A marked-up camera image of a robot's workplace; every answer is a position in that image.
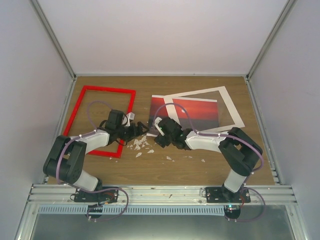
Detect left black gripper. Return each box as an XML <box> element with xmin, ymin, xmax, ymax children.
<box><xmin>116</xmin><ymin>121</ymin><xmax>150</xmax><ymax>143</ymax></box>

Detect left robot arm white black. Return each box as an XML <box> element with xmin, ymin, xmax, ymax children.
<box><xmin>42</xmin><ymin>109</ymin><xmax>149</xmax><ymax>202</ymax></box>

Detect aluminium rail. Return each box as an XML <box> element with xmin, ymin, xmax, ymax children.
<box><xmin>27</xmin><ymin>184</ymin><xmax>297</xmax><ymax>205</ymax></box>

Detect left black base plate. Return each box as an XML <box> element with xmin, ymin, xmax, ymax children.
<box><xmin>69</xmin><ymin>186</ymin><xmax>119</xmax><ymax>204</ymax></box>

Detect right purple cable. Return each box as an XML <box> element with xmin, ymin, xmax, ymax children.
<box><xmin>153</xmin><ymin>103</ymin><xmax>266</xmax><ymax>223</ymax></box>

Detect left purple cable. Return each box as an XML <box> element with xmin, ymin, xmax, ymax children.
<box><xmin>56</xmin><ymin>100</ymin><xmax>115</xmax><ymax>195</ymax></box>

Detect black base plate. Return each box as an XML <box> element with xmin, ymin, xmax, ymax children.
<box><xmin>69</xmin><ymin>186</ymin><xmax>119</xmax><ymax>204</ymax></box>
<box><xmin>204</xmin><ymin>185</ymin><xmax>251</xmax><ymax>204</ymax></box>

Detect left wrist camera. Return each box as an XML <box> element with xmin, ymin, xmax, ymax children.
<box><xmin>125</xmin><ymin>112</ymin><xmax>135</xmax><ymax>127</ymax></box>

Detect purple cable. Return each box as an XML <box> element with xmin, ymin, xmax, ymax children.
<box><xmin>56</xmin><ymin>100</ymin><xmax>115</xmax><ymax>195</ymax></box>
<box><xmin>153</xmin><ymin>103</ymin><xmax>266</xmax><ymax>223</ymax></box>

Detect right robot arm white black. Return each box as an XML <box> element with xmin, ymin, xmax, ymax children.
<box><xmin>154</xmin><ymin>117</ymin><xmax>263</xmax><ymax>203</ymax></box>

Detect white debris pile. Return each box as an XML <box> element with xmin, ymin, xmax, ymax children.
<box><xmin>126</xmin><ymin>135</ymin><xmax>155</xmax><ymax>158</ymax></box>

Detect red picture frame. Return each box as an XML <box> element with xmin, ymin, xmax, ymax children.
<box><xmin>63</xmin><ymin>85</ymin><xmax>136</xmax><ymax>159</ymax></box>

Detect sunset photo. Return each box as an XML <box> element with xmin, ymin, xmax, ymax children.
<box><xmin>147</xmin><ymin>95</ymin><xmax>220</xmax><ymax>137</ymax></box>

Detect white mat board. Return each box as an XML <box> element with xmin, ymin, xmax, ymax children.
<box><xmin>165</xmin><ymin>86</ymin><xmax>245</xmax><ymax>133</ymax></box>

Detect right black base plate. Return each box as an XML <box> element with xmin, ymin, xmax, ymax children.
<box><xmin>204</xmin><ymin>185</ymin><xmax>251</xmax><ymax>204</ymax></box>

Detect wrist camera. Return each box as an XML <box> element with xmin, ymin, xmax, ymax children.
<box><xmin>125</xmin><ymin>112</ymin><xmax>135</xmax><ymax>127</ymax></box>
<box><xmin>153</xmin><ymin>117</ymin><xmax>165</xmax><ymax>136</ymax></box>

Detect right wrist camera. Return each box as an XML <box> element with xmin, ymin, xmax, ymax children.
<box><xmin>153</xmin><ymin>117</ymin><xmax>165</xmax><ymax>136</ymax></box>

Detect grey slotted cable duct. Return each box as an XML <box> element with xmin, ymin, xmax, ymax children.
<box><xmin>38</xmin><ymin>204</ymin><xmax>225</xmax><ymax>216</ymax></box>

